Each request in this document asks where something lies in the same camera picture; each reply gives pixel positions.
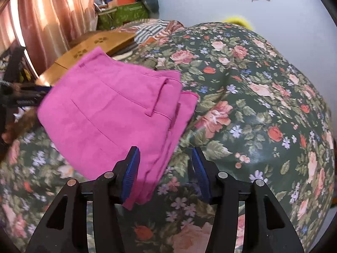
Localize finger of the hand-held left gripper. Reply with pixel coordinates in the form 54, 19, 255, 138
16, 83, 54, 95

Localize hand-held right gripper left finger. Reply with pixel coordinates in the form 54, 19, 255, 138
25, 146, 140, 253

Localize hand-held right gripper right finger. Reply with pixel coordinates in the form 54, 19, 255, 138
191, 147, 306, 253

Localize pink pants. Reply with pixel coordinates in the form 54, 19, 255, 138
37, 46, 199, 211

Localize pink curtain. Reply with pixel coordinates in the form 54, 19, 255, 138
0, 0, 96, 69

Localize floral bed blanket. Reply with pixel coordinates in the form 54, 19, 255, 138
0, 22, 335, 253

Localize wooden lap desk board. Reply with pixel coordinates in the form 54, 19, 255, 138
35, 30, 137, 86

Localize green patterned bag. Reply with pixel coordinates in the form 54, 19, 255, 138
97, 1, 150, 31

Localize striped cloth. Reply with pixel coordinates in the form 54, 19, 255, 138
113, 19, 185, 45

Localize yellow pillow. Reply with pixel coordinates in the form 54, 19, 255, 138
222, 16, 254, 29

